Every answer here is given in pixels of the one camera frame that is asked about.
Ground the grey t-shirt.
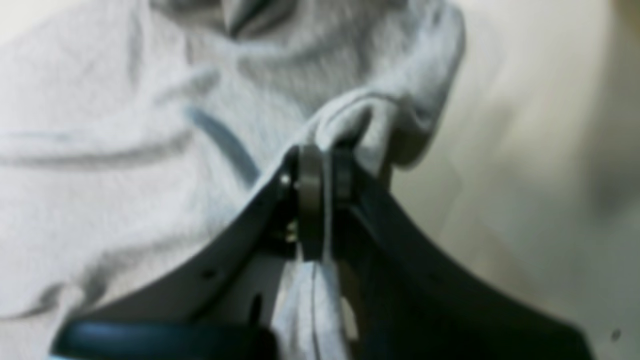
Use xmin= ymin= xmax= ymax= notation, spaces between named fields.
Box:
xmin=0 ymin=0 xmax=464 ymax=360

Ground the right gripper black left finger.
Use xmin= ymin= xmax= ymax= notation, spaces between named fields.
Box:
xmin=51 ymin=145 xmax=323 ymax=360

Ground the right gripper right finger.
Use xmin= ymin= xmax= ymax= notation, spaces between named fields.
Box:
xmin=330 ymin=148 xmax=593 ymax=360

